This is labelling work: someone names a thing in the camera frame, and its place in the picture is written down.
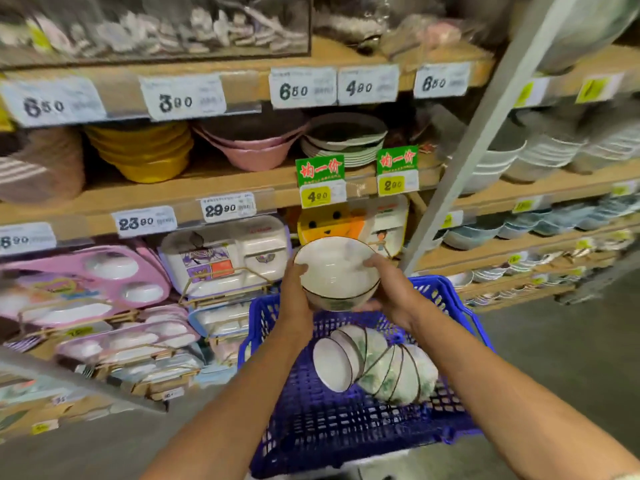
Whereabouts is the person's left hand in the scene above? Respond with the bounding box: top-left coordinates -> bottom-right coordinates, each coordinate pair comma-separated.
277,259 -> 316,341

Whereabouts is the person's right hand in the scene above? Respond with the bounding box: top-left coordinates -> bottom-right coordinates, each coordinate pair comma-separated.
362,253 -> 426,335

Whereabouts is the white black-rimmed floral bowl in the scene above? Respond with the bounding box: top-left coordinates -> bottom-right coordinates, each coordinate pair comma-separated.
537,0 -> 640,75
293,237 -> 382,313

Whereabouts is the nested row of floral bowls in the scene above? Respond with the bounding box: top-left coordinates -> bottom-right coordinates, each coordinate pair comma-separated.
312,324 -> 440,407

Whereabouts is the blue shopping basket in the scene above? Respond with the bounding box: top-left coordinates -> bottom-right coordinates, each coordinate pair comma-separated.
237,274 -> 493,478

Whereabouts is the person's right forearm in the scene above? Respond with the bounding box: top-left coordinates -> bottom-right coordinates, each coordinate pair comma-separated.
407,314 -> 640,480

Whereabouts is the person's left forearm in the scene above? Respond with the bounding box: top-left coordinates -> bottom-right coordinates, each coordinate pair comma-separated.
142,324 -> 313,480

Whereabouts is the stack of large white bowls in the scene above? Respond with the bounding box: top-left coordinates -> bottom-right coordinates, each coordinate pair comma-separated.
445,119 -> 529,195

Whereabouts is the row of blue grey bowls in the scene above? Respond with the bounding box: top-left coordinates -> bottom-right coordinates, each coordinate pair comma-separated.
497,194 -> 640,241

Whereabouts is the blue divided kids plate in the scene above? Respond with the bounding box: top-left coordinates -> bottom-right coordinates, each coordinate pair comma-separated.
189,299 -> 251,341
107,354 -> 203,391

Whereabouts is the white divided kids plate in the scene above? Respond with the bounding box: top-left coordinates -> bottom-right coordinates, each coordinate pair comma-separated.
159,216 -> 292,301

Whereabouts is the yellow bear divided plate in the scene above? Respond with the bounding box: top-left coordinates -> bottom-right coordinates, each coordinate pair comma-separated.
297,194 -> 410,258

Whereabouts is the green sign price tag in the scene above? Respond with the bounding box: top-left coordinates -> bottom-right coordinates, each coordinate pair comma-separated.
375,146 -> 420,197
295,154 -> 347,209

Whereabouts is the white price tag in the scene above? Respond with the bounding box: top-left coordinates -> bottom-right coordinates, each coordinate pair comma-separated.
199,192 -> 257,223
337,64 -> 400,105
0,222 -> 57,257
413,62 -> 473,99
0,77 -> 107,128
139,73 -> 227,121
111,205 -> 179,239
269,67 -> 339,109

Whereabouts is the pink divided kids plate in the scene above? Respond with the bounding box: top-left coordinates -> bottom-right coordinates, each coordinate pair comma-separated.
55,304 -> 201,365
0,244 -> 172,328

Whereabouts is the stack of pale green plates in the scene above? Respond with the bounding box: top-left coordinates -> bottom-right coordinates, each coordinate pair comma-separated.
299,113 -> 389,168

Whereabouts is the bundle of pink ceramic spoons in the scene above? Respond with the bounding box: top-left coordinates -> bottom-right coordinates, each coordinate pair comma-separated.
395,19 -> 463,51

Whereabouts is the clear box of spoons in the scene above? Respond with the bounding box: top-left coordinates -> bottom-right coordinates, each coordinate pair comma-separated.
0,0 -> 313,68

